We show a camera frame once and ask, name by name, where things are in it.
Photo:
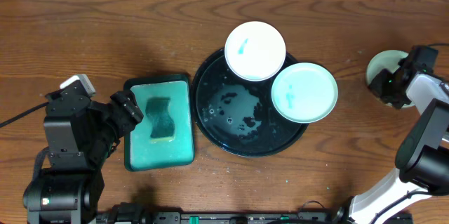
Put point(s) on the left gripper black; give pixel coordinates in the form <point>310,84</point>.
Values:
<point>125,108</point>

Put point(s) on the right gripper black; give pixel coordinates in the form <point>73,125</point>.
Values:
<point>375,86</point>

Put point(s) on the mint plate front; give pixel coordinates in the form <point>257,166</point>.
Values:
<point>390,59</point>

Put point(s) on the mint plate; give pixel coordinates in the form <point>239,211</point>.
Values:
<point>304,92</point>
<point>390,59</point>

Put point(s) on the dark green scrub sponge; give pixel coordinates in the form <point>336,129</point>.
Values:
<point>163,126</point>

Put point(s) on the white plate with green smear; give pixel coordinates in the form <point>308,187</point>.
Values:
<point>255,51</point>

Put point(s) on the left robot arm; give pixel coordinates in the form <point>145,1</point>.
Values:
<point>81,134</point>

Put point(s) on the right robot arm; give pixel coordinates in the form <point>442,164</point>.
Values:
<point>421,163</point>

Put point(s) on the green rectangular tray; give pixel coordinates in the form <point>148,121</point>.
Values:
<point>141,153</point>

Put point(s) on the black round tray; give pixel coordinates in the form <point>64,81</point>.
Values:
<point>238,115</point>

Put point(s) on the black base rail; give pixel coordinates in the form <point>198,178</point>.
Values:
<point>135,213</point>

